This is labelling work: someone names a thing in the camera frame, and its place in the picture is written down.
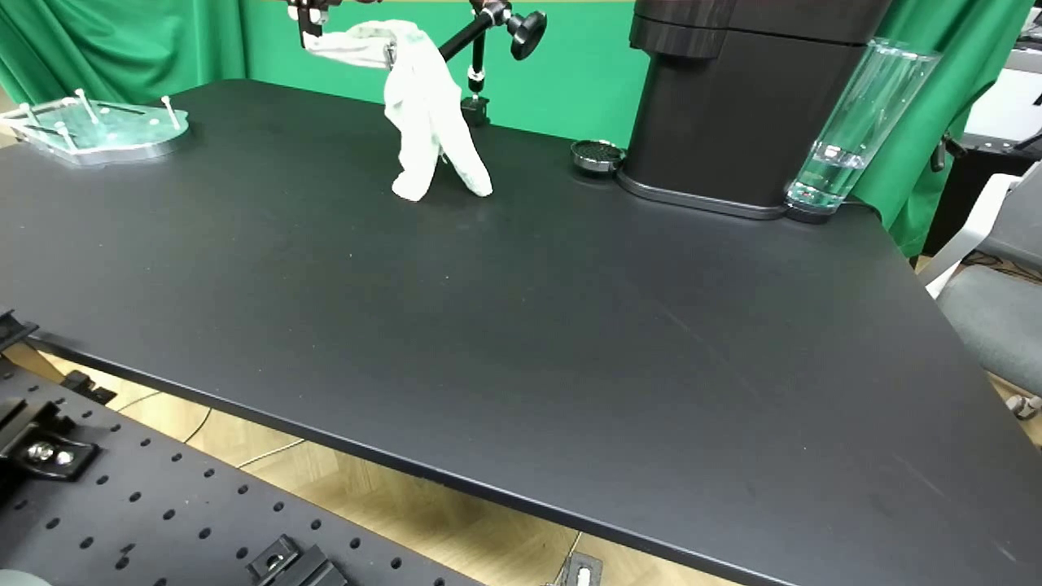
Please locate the white cloth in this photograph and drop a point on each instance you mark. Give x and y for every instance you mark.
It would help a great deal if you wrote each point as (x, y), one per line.
(429, 109)

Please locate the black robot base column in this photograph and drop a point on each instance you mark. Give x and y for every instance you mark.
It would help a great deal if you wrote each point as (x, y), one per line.
(719, 109)

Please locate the small black round cap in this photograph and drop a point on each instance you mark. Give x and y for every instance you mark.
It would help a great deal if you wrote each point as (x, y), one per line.
(596, 156)

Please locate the flat green backdrop screen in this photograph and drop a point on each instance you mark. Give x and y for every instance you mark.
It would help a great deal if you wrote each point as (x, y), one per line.
(589, 66)

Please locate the clear acrylic plate with screws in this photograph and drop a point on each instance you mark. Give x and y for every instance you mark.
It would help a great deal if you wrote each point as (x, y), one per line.
(99, 124)

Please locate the black clamp with silver screw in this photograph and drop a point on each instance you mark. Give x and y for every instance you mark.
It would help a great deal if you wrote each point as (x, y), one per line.
(51, 450)

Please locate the green curtain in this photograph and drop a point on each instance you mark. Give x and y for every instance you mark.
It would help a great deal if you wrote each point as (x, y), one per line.
(119, 48)
(947, 97)

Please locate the clear glass vase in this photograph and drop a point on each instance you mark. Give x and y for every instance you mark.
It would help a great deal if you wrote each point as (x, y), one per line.
(859, 118)

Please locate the grey office chair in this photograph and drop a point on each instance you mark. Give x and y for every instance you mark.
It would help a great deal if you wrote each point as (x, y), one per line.
(994, 314)

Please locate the black perforated breadboard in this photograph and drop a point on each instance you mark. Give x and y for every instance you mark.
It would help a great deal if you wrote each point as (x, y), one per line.
(143, 509)

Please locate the blurred grey rounded object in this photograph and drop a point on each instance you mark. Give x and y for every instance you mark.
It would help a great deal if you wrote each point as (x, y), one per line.
(20, 576)

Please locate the small black slider block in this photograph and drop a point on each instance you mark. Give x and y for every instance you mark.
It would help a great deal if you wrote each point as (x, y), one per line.
(296, 560)

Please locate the floor power outlet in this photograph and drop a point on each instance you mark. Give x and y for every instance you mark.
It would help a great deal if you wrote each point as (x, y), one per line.
(582, 570)

